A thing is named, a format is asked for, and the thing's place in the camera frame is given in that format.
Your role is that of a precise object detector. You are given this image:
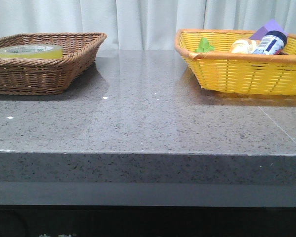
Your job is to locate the bread roll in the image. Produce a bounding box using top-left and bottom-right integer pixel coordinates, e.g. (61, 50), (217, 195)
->
(229, 39), (260, 54)

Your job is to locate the white curtain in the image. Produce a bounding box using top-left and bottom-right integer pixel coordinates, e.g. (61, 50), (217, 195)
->
(0, 0), (296, 50)

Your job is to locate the yellow plastic woven basket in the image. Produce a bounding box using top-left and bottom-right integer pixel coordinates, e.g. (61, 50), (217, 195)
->
(175, 29), (296, 95)

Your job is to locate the brown wicker basket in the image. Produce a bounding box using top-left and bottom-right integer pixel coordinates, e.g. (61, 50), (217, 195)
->
(0, 32), (107, 95)

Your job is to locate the green artificial leaf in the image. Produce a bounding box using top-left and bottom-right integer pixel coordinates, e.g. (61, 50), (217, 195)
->
(195, 38), (215, 53)

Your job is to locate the yellow tape roll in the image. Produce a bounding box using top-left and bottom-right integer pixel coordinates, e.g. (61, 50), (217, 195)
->
(0, 44), (64, 59)

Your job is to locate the purple block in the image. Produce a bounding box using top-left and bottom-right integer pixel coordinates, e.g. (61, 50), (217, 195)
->
(249, 19), (288, 40)

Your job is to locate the blue white labelled bottle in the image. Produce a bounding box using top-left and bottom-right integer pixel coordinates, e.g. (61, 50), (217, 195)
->
(251, 30), (288, 55)

